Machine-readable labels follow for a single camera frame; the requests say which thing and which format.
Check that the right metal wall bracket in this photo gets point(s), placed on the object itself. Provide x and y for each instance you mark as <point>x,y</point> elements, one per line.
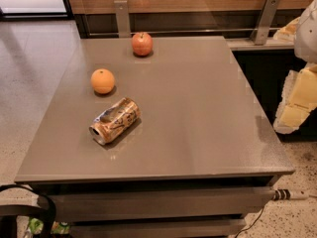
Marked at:
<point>260,33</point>

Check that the red apple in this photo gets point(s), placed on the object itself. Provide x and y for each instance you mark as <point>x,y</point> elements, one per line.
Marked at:
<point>142,44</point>

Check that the black chair frame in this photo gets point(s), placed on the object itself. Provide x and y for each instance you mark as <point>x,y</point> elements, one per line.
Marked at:
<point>10,212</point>

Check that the orange fruit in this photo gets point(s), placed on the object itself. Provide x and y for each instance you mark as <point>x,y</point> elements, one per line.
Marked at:
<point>102,81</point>

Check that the metal wall bracket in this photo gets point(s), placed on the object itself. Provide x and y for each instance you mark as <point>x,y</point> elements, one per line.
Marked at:
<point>260,33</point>
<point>122,18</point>

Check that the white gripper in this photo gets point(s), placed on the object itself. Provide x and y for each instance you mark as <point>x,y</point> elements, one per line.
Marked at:
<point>307,37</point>

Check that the horizontal metal rail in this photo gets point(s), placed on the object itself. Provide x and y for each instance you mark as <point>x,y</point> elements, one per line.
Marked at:
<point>227,33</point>

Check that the grey table drawer unit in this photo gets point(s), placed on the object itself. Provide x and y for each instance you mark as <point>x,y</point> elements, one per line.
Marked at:
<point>158,208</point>

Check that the striped cable plug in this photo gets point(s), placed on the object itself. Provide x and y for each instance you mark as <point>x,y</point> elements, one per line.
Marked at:
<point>286,194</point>

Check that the crushed orange soda can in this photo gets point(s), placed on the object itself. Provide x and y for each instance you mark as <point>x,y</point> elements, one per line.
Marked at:
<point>112,122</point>

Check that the left metal wall bracket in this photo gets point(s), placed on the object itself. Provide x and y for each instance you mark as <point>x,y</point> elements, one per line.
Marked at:
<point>122,18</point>

